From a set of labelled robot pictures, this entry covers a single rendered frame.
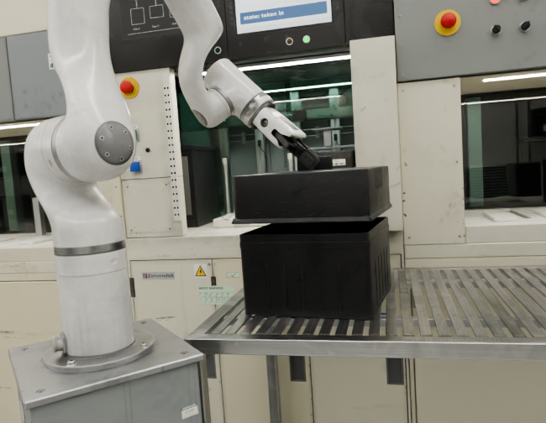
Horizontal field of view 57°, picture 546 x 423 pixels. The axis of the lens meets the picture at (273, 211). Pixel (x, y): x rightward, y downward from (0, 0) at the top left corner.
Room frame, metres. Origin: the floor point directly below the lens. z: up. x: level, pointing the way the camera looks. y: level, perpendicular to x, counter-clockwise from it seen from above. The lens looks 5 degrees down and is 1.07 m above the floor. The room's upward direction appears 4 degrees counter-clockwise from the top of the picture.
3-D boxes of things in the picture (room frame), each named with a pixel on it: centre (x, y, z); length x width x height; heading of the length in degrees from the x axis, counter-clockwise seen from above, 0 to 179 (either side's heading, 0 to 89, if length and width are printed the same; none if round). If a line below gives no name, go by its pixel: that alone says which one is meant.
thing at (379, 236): (1.12, -0.10, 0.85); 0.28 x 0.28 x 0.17; 69
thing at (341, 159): (2.08, -0.25, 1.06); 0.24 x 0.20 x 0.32; 77
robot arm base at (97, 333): (0.87, 0.33, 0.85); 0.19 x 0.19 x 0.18
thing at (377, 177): (1.12, -0.10, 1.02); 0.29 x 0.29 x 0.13; 69
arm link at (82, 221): (0.90, 0.35, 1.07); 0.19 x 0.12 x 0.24; 50
